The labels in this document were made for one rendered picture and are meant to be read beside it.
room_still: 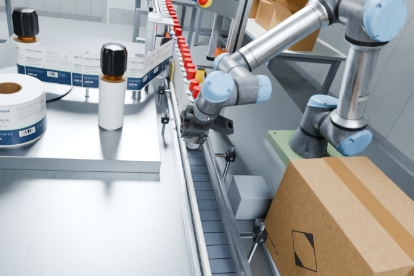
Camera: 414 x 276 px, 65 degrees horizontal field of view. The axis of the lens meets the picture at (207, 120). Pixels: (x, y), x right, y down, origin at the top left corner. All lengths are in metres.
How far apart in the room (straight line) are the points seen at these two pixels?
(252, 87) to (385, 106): 2.92
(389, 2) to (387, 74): 2.78
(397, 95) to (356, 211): 2.91
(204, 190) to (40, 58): 0.78
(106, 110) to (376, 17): 0.84
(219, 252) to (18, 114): 0.68
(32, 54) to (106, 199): 0.63
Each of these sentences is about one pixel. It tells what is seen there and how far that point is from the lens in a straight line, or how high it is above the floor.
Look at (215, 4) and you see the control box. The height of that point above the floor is 1.32.
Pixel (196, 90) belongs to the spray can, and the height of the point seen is 1.08.
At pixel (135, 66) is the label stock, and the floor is 1.03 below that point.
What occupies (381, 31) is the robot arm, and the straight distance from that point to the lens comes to 0.97.
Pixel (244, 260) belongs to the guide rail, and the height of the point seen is 0.96.
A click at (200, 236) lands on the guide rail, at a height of 0.92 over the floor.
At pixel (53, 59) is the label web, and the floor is 1.02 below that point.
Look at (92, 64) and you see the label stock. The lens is 1.33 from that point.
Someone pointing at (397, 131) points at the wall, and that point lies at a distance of 3.62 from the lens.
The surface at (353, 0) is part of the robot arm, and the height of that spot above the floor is 1.46.
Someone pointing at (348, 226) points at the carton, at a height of 1.12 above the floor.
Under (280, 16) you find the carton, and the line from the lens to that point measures 2.98.
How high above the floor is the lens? 1.57
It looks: 31 degrees down
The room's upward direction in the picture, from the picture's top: 13 degrees clockwise
